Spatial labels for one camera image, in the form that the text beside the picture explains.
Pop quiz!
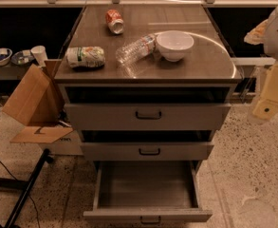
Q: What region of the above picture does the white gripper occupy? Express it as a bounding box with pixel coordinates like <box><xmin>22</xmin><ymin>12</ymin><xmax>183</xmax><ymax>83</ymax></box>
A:
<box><xmin>244</xmin><ymin>6</ymin><xmax>278</xmax><ymax>121</ymax></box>

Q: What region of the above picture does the clear plastic water bottle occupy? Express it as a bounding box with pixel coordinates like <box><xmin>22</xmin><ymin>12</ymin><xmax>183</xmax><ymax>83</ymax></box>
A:
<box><xmin>116</xmin><ymin>34</ymin><xmax>156</xmax><ymax>65</ymax></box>

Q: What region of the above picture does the grey drawer cabinet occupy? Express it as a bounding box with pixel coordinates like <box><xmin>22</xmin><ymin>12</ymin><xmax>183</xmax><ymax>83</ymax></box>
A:
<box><xmin>53</xmin><ymin>4</ymin><xmax>243</xmax><ymax>163</ymax></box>

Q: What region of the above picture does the top grey drawer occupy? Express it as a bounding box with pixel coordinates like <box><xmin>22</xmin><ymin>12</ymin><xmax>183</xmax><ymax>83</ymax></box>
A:
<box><xmin>65</xmin><ymin>104</ymin><xmax>231</xmax><ymax>131</ymax></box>

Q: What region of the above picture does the bottom grey drawer open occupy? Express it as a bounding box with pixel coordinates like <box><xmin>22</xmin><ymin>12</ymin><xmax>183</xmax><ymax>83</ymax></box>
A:
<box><xmin>83</xmin><ymin>161</ymin><xmax>213</xmax><ymax>226</ymax></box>

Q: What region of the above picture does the middle grey drawer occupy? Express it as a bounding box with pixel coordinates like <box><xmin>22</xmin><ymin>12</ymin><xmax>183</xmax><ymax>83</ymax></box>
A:
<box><xmin>81</xmin><ymin>142</ymin><xmax>213</xmax><ymax>161</ymax></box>

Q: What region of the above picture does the white ceramic bowl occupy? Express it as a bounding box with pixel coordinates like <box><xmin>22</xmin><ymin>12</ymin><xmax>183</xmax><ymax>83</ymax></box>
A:
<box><xmin>156</xmin><ymin>30</ymin><xmax>195</xmax><ymax>62</ymax></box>

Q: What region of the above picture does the red crushed soda can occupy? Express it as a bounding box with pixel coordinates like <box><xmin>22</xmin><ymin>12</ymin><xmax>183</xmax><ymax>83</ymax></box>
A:
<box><xmin>105</xmin><ymin>9</ymin><xmax>124</xmax><ymax>34</ymax></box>

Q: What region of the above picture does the green white crushed can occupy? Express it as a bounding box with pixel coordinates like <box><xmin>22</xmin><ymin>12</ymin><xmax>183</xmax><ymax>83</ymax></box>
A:
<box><xmin>65</xmin><ymin>47</ymin><xmax>105</xmax><ymax>68</ymax></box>

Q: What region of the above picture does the white paper cup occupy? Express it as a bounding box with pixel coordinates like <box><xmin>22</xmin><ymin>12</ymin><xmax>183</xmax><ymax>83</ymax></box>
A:
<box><xmin>31</xmin><ymin>46</ymin><xmax>47</xmax><ymax>66</ymax></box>

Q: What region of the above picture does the open cardboard box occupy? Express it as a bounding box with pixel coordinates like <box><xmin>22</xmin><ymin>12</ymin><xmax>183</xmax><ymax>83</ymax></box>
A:
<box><xmin>2</xmin><ymin>65</ymin><xmax>83</xmax><ymax>156</ymax></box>

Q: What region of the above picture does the blue plate with wrapper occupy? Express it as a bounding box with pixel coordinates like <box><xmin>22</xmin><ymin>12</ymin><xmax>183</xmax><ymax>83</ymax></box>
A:
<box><xmin>10</xmin><ymin>49</ymin><xmax>35</xmax><ymax>67</ymax></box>

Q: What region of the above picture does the black stand leg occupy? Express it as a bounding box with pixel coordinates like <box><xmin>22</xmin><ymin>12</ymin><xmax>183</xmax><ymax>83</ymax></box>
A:
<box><xmin>0</xmin><ymin>149</ymin><xmax>53</xmax><ymax>228</ymax></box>

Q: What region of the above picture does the black floor cable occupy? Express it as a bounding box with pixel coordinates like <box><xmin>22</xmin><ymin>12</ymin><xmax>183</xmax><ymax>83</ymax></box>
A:
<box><xmin>0</xmin><ymin>142</ymin><xmax>42</xmax><ymax>228</ymax></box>

